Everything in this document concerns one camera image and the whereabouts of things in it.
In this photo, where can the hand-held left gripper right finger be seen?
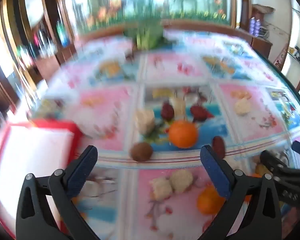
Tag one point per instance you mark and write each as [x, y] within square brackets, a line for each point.
[216, 173]

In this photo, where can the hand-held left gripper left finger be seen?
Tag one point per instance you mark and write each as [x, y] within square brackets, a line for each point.
[81, 173]

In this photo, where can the dark red date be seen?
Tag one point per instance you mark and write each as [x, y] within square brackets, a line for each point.
[167, 110]
[198, 112]
[218, 145]

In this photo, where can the orange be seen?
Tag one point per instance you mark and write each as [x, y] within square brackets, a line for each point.
[183, 133]
[210, 202]

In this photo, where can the beige lumpy food piece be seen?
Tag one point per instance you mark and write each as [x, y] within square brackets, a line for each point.
[242, 106]
[160, 187]
[145, 121]
[181, 180]

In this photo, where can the white tray with red rim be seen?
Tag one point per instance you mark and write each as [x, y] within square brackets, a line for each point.
[35, 155]

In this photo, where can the brown round fruit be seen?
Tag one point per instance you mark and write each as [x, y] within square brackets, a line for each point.
[141, 151]

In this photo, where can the printed plastic tablecloth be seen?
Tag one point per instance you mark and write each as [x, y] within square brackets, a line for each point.
[110, 140]

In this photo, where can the wooden side shelf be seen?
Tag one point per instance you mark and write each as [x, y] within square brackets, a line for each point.
[262, 45]

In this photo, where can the wooden partition cabinet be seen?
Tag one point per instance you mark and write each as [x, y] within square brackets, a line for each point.
[62, 52]

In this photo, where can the purple container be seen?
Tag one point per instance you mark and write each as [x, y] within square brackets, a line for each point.
[255, 26]

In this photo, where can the green broccoli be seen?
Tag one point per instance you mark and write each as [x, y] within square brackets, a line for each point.
[147, 36]

